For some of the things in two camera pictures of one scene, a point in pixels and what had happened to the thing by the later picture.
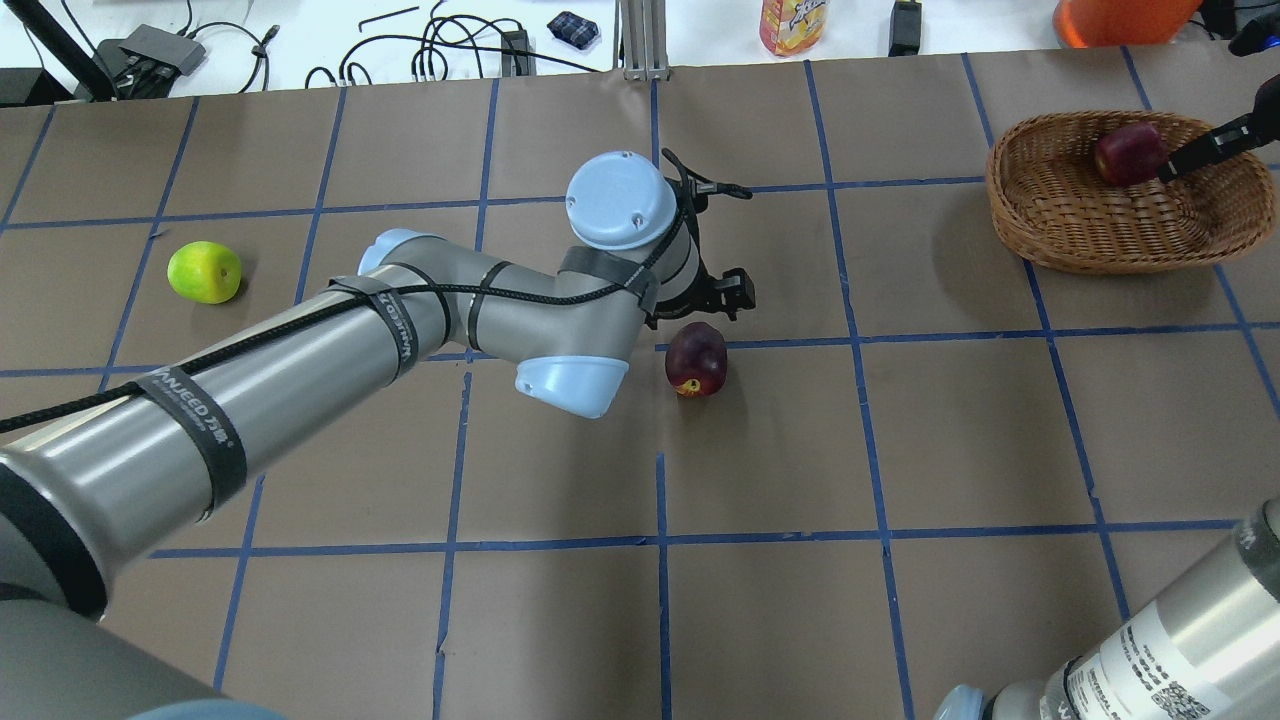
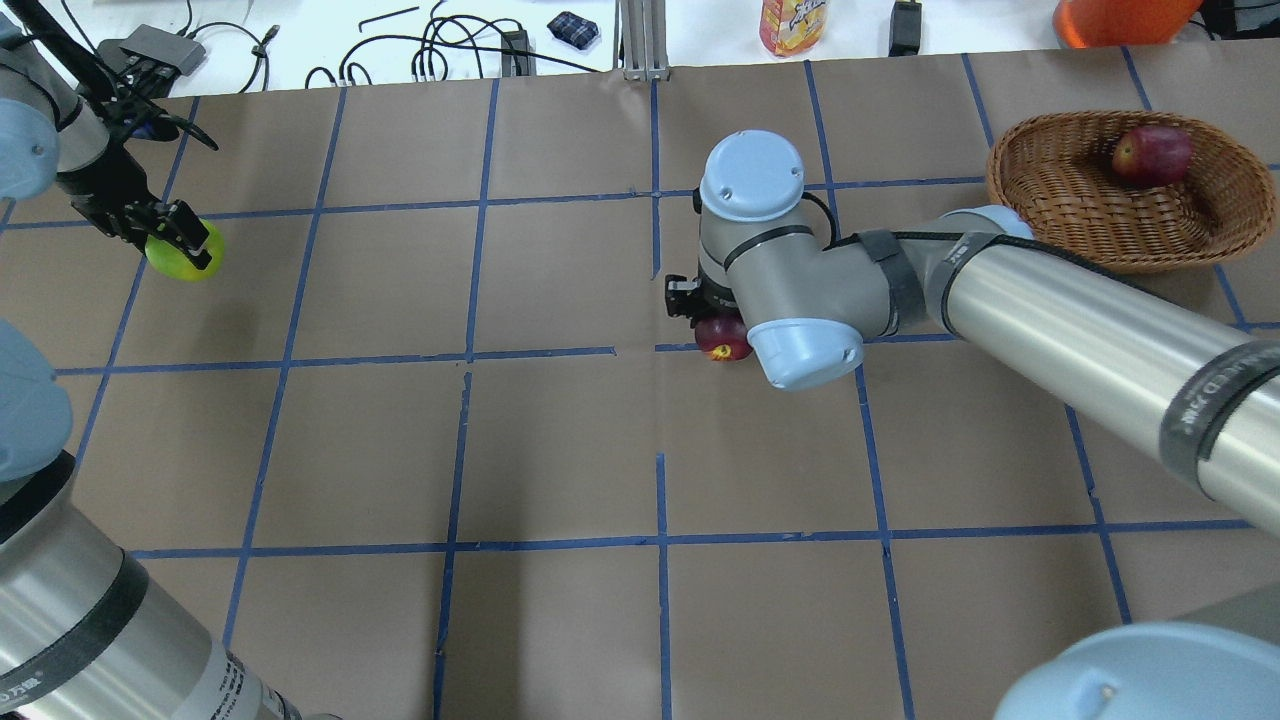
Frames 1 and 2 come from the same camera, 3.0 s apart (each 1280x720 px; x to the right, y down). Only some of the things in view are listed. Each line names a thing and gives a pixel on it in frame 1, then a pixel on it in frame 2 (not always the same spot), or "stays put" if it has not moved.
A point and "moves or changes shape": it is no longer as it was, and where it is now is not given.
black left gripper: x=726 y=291 to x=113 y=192
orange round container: x=1122 y=23 stays put
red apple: x=1132 y=154 moves or changes shape
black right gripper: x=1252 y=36 to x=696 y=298
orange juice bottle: x=789 y=26 stays put
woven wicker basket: x=1051 y=202 stays put
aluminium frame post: x=641 y=48 stays put
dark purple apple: x=696 y=358 moves or changes shape
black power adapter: x=905 y=28 stays put
